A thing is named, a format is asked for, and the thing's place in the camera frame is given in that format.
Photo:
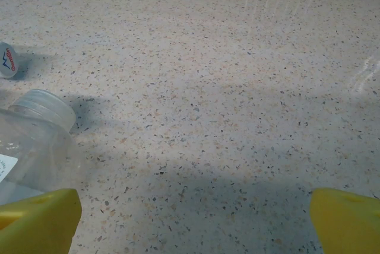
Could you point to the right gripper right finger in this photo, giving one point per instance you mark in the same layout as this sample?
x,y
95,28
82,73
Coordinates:
x,y
350,227

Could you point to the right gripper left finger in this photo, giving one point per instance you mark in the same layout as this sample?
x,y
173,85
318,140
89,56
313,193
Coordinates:
x,y
38,224

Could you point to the clear bottle with clear cap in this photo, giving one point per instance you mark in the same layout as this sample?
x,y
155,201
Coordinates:
x,y
35,141

